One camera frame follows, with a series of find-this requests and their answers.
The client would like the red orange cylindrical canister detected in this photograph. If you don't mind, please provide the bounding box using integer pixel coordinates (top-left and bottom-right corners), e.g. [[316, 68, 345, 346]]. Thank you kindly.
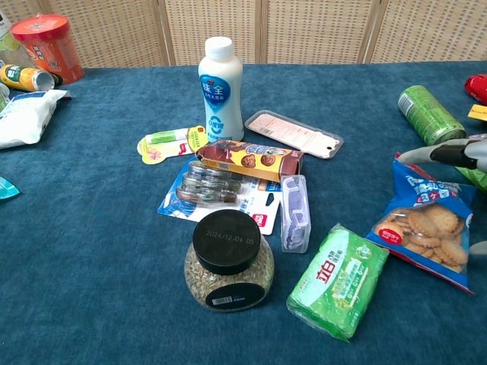
[[9, 14, 85, 85]]

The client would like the glass jar with black lid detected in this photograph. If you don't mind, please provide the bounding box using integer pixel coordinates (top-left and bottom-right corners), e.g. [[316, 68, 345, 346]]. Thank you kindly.
[[183, 208, 275, 313]]

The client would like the toothbrush blister pack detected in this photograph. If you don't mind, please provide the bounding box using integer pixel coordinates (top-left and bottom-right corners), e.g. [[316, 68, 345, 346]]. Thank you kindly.
[[157, 159, 281, 236]]

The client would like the green snack bag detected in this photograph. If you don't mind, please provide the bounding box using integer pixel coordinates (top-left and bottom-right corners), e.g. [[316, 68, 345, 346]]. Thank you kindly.
[[454, 165, 487, 195]]

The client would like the yellow drink can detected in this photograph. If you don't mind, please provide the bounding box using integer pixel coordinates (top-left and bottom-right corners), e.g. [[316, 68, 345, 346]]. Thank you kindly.
[[0, 63, 56, 93]]

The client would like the lip balm card package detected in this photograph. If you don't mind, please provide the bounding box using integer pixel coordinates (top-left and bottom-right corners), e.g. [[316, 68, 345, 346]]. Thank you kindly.
[[136, 125, 209, 165]]

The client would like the white plastic bag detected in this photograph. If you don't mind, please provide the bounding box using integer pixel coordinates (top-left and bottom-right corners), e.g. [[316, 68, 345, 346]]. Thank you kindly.
[[0, 89, 70, 150]]

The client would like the green soap bar package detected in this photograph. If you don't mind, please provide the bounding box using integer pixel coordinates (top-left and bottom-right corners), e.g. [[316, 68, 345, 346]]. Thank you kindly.
[[285, 223, 390, 342]]

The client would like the yellow card package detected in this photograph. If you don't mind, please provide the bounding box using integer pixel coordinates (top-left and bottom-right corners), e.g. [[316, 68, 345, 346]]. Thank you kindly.
[[466, 103, 487, 122]]

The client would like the red snack package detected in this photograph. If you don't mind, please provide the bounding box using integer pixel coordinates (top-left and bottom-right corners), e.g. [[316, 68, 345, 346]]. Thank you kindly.
[[463, 73, 487, 106]]

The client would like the blue biscuit bag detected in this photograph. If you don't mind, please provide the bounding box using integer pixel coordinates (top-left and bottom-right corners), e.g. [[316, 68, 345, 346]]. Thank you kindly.
[[364, 152, 477, 294]]

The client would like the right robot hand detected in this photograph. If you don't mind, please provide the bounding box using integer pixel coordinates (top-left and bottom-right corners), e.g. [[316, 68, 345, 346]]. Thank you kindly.
[[397, 133, 487, 266]]

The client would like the pink clear blister package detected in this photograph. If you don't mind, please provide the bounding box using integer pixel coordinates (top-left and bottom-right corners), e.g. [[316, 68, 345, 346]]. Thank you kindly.
[[243, 109, 344, 160]]

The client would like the white yogurt drink bottle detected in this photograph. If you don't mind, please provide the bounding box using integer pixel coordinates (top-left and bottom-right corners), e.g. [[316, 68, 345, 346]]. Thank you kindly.
[[197, 36, 245, 143]]

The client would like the green drink can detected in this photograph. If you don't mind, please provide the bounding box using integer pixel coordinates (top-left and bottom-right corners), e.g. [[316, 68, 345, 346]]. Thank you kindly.
[[397, 84, 467, 147]]

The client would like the lime print bottle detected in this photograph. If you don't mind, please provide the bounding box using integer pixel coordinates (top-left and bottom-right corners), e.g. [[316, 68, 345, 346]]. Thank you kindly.
[[0, 10, 36, 70]]

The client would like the teal packet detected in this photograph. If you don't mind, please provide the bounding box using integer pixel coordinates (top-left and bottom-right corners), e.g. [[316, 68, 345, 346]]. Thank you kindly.
[[0, 176, 21, 203]]

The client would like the clear plastic floss box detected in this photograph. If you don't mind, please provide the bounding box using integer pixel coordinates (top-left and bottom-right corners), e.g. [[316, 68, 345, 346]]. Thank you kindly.
[[279, 174, 312, 253]]

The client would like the brown cookie box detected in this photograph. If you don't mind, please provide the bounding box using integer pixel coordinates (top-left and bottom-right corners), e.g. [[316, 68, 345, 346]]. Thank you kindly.
[[195, 138, 304, 183]]

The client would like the woven folding screen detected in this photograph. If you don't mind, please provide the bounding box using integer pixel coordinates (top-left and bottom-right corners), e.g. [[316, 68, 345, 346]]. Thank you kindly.
[[0, 0, 487, 69]]

